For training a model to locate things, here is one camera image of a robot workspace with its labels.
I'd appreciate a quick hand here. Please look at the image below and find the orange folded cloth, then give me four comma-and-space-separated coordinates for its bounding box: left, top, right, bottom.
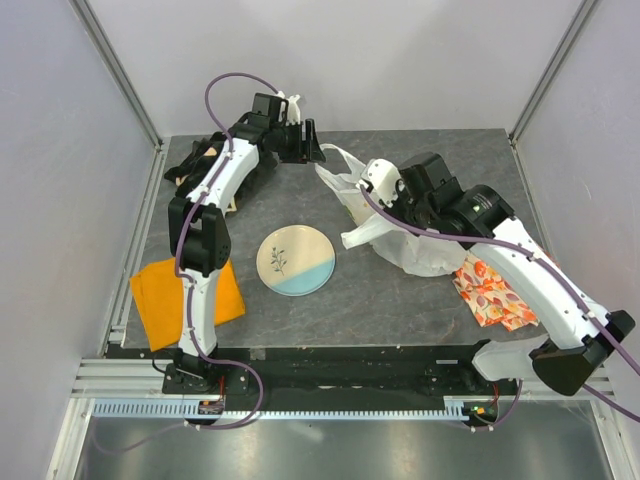
129, 258, 246, 352

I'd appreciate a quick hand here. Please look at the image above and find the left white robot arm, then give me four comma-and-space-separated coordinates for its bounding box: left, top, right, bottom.
168, 92, 326, 393

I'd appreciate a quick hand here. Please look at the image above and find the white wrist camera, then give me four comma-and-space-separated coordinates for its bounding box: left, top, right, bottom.
358, 159, 401, 207
276, 91, 302, 125

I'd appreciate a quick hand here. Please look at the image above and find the grey stone mat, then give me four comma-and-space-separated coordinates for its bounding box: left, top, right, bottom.
122, 128, 584, 359

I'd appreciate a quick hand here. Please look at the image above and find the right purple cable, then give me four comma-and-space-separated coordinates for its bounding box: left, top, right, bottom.
359, 182, 640, 434

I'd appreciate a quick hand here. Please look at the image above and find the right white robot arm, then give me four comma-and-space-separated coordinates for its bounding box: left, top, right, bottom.
392, 152, 636, 396

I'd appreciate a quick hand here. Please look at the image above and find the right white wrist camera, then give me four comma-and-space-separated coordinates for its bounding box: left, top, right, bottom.
358, 159, 401, 207

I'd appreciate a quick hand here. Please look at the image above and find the purple cable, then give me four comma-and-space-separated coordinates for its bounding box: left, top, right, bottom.
91, 71, 281, 455
359, 182, 640, 434

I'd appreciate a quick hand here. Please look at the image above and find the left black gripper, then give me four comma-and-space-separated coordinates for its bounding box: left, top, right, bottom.
270, 120, 326, 165

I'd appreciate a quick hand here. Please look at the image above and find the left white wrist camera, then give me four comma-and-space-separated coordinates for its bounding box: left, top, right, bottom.
276, 91, 302, 125

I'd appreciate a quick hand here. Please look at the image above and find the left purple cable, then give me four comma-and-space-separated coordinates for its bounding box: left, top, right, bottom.
91, 71, 281, 455

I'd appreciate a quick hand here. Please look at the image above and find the white plastic bag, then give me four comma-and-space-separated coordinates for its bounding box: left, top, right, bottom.
314, 143, 466, 277

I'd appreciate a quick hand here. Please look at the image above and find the floral orange cloth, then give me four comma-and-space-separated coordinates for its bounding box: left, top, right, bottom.
453, 253, 539, 332

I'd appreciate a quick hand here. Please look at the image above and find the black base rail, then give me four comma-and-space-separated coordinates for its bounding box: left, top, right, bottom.
162, 344, 519, 401

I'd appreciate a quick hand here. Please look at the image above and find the cream and blue plate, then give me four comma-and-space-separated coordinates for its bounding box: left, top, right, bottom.
256, 225, 336, 297

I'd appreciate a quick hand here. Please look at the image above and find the black patterned cloth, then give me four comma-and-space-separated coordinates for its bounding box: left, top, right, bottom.
164, 132, 278, 212

